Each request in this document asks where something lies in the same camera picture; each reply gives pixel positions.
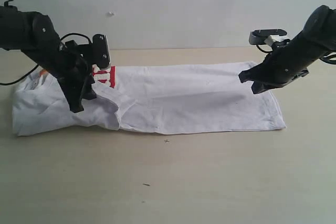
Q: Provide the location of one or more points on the white t-shirt red Chinese patch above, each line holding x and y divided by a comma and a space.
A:
179, 99

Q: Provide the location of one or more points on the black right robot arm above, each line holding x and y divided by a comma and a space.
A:
319, 28

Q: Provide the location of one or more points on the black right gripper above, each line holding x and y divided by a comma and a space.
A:
287, 59

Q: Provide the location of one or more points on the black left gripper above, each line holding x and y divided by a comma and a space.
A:
71, 64

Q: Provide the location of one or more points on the orange tag on collar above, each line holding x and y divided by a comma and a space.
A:
43, 72

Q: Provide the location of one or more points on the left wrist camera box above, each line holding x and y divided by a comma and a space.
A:
100, 48

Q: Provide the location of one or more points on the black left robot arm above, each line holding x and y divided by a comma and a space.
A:
34, 35

